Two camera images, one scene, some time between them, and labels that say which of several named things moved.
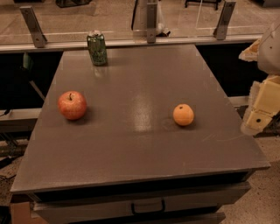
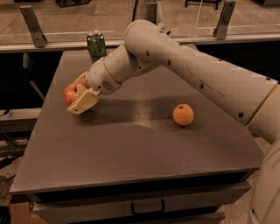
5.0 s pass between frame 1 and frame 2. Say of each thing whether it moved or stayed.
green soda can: stayed
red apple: moved
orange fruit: stayed
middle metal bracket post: stayed
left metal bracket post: stayed
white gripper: moved
